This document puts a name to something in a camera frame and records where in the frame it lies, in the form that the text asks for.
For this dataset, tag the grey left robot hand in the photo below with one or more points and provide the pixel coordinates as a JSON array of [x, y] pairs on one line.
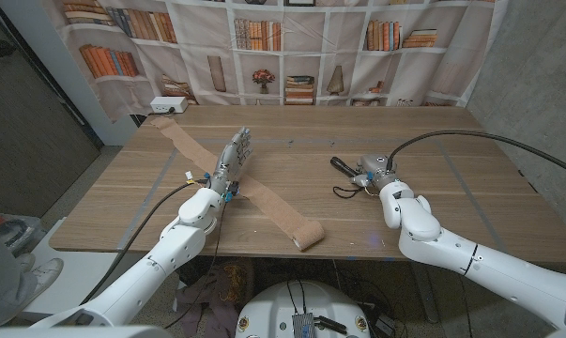
[[233, 162]]

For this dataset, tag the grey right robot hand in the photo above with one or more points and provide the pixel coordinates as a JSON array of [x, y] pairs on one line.
[[376, 169]]

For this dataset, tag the tan adhesive wrap roll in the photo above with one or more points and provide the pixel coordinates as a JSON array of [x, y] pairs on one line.
[[264, 197]]

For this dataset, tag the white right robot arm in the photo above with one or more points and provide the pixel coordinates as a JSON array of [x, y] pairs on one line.
[[498, 272]]

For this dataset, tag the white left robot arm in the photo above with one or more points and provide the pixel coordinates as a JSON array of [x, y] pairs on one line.
[[146, 277]]

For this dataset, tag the white power strip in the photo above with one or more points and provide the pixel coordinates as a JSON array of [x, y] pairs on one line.
[[169, 104]]

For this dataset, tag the purple cloth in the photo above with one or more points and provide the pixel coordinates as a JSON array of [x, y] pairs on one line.
[[221, 291]]

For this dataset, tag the grey table leg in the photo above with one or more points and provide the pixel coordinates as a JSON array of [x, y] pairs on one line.
[[425, 296]]

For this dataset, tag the printed bookshelf backdrop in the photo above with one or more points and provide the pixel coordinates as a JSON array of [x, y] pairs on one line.
[[339, 37]]

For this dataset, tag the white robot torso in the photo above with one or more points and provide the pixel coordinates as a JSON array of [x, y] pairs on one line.
[[320, 300]]

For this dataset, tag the grey finned device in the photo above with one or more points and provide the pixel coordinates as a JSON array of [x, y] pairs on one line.
[[303, 326]]

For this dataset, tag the dark wooden door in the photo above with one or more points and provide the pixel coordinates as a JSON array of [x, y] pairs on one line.
[[29, 131]]

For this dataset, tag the white shoe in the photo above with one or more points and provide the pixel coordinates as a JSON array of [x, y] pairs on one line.
[[45, 274]]

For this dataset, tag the person in grey trousers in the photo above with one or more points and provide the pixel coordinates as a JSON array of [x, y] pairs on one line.
[[1, 281]]

